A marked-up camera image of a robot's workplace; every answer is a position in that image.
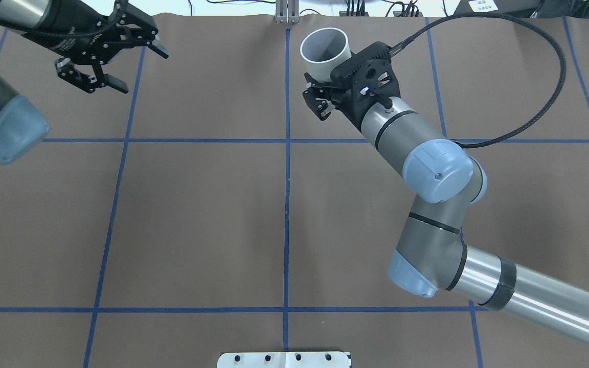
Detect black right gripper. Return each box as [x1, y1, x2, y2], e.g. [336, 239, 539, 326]
[302, 42, 401, 130]

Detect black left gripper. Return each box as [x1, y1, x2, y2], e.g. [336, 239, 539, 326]
[21, 1, 170, 94]

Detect white ribbed mug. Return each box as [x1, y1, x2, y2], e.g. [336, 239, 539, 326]
[300, 27, 352, 82]

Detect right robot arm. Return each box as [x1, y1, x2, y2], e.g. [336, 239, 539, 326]
[89, 37, 589, 367]

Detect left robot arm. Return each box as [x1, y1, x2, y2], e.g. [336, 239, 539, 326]
[0, 1, 169, 165]

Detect brown table mat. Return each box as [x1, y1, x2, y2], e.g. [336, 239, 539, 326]
[0, 14, 589, 367]

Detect black box with label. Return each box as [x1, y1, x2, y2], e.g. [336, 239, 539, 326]
[454, 1, 541, 18]

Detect white mounting plate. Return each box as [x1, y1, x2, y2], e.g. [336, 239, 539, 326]
[216, 351, 353, 367]

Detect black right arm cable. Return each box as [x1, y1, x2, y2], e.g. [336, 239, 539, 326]
[389, 13, 567, 150]

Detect aluminium frame post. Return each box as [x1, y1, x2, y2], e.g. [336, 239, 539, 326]
[274, 0, 301, 24]

